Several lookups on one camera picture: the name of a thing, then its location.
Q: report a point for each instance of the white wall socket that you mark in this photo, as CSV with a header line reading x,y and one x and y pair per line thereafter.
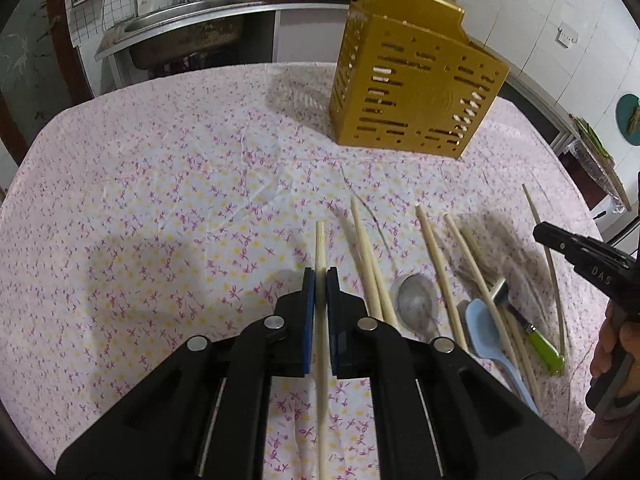
x,y
566,36

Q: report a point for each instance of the green round wall plate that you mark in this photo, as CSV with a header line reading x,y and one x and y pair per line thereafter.
x,y
627,118

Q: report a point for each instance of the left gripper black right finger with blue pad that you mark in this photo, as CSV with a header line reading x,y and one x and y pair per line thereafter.
x,y
437,413

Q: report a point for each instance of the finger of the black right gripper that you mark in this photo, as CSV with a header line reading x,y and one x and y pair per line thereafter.
x,y
557,239

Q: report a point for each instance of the gold slotted utensil holder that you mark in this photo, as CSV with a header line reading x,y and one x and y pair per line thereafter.
x,y
408,78

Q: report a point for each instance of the person's right hand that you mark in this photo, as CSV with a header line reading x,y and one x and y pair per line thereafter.
x,y
628,337

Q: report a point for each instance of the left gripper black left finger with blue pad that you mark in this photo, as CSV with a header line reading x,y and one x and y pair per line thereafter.
x,y
202,413

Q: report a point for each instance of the fork with green handle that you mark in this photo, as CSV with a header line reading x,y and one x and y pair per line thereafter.
x,y
546,351

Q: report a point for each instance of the floral pink tablecloth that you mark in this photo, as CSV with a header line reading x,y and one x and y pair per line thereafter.
x,y
187,205

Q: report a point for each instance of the metal spoon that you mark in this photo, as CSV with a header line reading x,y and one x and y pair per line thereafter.
x,y
416,305

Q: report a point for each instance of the stainless steel sink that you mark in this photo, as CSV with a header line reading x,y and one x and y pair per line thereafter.
x,y
184,23

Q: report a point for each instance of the thin pale wooden chopstick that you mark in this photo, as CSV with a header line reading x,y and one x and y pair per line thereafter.
x,y
559,308

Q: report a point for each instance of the side table with clutter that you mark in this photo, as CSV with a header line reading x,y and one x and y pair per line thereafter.
x,y
598,164

